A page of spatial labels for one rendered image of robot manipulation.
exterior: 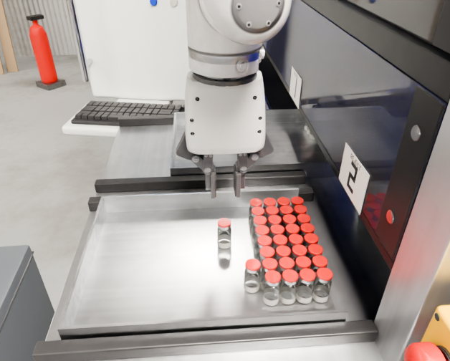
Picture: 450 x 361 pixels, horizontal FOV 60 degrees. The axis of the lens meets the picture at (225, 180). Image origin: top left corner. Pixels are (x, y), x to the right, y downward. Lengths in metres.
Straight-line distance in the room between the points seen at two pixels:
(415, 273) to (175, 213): 0.41
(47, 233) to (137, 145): 1.32
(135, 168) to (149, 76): 0.56
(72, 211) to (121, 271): 1.67
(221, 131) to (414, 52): 0.22
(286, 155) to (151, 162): 0.29
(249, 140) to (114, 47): 0.90
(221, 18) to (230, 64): 0.09
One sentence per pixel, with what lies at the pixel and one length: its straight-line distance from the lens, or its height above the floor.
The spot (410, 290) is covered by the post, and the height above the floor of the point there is 1.00.
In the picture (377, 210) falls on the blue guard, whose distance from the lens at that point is 0.49.
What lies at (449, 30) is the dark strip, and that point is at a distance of 0.38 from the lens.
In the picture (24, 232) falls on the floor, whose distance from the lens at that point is 2.22.
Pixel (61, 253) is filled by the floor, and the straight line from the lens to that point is 2.02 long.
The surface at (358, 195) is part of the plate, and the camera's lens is 0.53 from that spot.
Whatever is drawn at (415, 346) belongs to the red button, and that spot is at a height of 1.01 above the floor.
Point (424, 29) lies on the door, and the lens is 0.43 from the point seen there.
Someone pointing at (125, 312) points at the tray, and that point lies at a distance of 0.55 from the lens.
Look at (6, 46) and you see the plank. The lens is 4.71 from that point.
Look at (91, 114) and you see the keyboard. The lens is 1.23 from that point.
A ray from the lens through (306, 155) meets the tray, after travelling 0.86.
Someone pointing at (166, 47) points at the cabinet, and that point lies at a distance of 1.28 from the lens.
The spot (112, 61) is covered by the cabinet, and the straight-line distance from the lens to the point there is 1.35.
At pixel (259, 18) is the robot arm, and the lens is 0.35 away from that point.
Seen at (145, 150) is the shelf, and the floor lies 0.88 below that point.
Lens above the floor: 1.30
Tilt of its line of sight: 34 degrees down
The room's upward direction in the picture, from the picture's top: straight up
